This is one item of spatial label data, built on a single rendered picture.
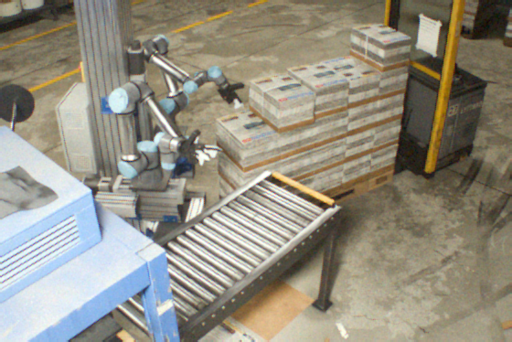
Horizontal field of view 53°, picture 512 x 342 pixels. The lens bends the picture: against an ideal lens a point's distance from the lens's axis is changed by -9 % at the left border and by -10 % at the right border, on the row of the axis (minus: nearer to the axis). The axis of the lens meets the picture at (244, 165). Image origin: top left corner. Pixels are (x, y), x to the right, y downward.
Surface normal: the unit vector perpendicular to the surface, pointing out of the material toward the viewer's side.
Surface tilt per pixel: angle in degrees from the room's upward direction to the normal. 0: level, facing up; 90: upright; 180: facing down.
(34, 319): 0
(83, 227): 90
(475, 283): 0
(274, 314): 0
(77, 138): 90
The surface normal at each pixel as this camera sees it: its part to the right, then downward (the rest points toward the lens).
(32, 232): 0.74, 0.37
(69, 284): -0.01, -0.83
